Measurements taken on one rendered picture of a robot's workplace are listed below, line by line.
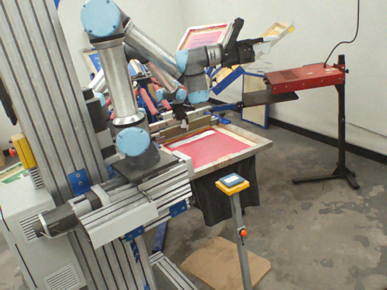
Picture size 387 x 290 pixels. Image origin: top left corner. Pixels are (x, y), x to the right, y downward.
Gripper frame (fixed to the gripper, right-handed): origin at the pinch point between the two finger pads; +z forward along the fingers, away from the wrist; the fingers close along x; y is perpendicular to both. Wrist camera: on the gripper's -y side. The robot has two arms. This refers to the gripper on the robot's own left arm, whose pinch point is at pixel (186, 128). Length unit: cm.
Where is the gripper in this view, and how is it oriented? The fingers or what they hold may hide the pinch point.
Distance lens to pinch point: 242.2
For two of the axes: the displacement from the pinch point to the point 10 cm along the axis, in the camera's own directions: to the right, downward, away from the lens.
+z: 1.7, 9.1, 3.9
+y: -8.8, 3.2, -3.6
